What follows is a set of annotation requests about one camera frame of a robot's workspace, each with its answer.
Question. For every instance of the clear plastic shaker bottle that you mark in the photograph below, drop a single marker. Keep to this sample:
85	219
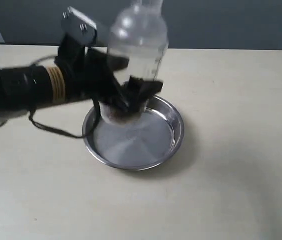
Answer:
139	34

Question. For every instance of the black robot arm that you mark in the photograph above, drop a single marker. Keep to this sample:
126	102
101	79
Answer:
27	88

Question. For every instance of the round stainless steel plate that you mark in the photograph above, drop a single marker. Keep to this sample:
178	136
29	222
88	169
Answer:
147	143

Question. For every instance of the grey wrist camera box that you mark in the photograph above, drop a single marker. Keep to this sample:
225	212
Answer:
79	26

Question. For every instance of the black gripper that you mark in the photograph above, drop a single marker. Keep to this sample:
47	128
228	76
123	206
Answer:
88	75

